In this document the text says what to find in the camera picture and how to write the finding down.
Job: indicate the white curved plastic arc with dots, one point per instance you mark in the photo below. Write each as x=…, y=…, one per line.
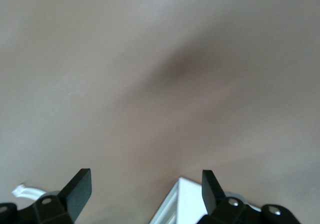
x=30, y=192

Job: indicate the white drawer cabinet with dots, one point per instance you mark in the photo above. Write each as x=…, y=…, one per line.
x=185, y=199

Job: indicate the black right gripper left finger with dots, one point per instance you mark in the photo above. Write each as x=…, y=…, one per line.
x=72, y=196

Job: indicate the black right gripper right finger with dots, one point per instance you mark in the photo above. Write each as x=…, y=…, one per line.
x=212, y=194

